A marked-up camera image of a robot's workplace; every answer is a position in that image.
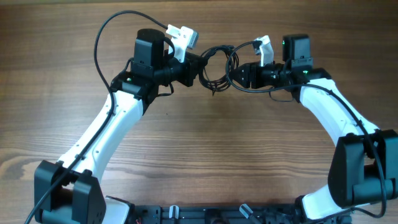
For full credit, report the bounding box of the black cable bundle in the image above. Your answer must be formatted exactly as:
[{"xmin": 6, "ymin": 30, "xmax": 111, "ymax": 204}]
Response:
[{"xmin": 197, "ymin": 45, "xmax": 240, "ymax": 96}]

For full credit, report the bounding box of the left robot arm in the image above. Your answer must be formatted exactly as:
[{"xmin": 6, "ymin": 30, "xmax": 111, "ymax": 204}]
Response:
[{"xmin": 28, "ymin": 26, "xmax": 206, "ymax": 223}]

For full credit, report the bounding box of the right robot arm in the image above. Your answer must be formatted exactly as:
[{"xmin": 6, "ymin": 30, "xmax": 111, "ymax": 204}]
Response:
[{"xmin": 225, "ymin": 34, "xmax": 397, "ymax": 223}]

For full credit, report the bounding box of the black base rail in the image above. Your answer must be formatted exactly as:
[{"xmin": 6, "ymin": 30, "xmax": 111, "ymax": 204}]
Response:
[{"xmin": 124, "ymin": 203, "xmax": 352, "ymax": 224}]

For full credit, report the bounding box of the right camera cable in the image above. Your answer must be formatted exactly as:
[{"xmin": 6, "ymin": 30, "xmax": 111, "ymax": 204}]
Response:
[{"xmin": 224, "ymin": 40, "xmax": 388, "ymax": 218}]

